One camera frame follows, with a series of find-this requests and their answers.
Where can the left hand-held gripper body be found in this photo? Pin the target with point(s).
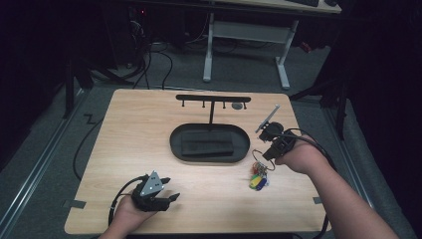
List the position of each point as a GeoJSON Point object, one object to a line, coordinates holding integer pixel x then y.
{"type": "Point", "coordinates": [151, 195]}

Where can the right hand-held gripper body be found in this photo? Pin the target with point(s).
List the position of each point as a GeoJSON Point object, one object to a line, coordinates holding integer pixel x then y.
{"type": "Point", "coordinates": [278, 137]}

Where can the black tray with hook stand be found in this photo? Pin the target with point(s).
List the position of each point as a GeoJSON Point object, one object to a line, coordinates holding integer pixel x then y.
{"type": "Point", "coordinates": [239, 143]}

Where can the black wallet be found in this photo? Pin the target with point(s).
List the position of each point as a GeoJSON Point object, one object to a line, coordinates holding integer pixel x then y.
{"type": "Point", "coordinates": [205, 144]}

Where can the person's left hand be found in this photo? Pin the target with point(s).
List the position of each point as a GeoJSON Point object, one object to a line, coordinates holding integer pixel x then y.
{"type": "Point", "coordinates": [129, 214]}

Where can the person's right hand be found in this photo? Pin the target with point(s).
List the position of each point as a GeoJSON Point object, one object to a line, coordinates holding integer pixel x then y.
{"type": "Point", "coordinates": [300, 157]}

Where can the grey round table grommet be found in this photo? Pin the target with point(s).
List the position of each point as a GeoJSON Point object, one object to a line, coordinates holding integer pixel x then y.
{"type": "Point", "coordinates": [237, 106]}

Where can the grey tape piece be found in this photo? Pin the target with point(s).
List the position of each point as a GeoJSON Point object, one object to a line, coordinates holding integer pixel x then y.
{"type": "Point", "coordinates": [317, 200]}
{"type": "Point", "coordinates": [74, 204]}

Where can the black metal stand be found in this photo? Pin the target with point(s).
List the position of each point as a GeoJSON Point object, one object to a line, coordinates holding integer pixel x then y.
{"type": "Point", "coordinates": [341, 113]}
{"type": "Point", "coordinates": [68, 93]}

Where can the small red object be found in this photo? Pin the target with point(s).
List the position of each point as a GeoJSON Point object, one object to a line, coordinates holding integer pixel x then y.
{"type": "Point", "coordinates": [306, 47]}

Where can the white-framed wooden desk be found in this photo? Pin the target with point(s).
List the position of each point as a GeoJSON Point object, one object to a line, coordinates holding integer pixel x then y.
{"type": "Point", "coordinates": [252, 32]}

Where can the black keyboard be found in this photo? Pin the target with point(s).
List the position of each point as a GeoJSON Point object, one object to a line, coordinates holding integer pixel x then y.
{"type": "Point", "coordinates": [303, 2]}

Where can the black computer mouse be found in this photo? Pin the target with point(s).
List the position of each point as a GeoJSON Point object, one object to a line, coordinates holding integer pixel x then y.
{"type": "Point", "coordinates": [331, 2]}

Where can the metal floor rail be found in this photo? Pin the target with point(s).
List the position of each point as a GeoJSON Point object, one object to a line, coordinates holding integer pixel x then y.
{"type": "Point", "coordinates": [339, 139]}
{"type": "Point", "coordinates": [36, 169]}

